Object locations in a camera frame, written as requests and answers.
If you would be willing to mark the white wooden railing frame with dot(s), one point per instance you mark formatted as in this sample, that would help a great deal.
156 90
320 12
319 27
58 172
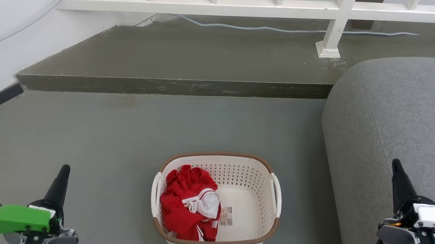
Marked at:
213 8

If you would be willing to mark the paper label sticker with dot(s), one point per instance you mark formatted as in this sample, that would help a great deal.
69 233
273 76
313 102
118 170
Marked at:
226 216

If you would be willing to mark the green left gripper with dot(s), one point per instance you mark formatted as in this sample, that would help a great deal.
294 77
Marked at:
9 219

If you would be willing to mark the red and white garment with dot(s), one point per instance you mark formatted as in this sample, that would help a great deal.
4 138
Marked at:
180 211

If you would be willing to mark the white perforated laundry basket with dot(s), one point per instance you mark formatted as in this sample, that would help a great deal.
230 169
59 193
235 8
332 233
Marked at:
247 206

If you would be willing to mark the grey fabric sofa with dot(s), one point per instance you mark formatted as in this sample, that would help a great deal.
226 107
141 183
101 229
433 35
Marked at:
404 117

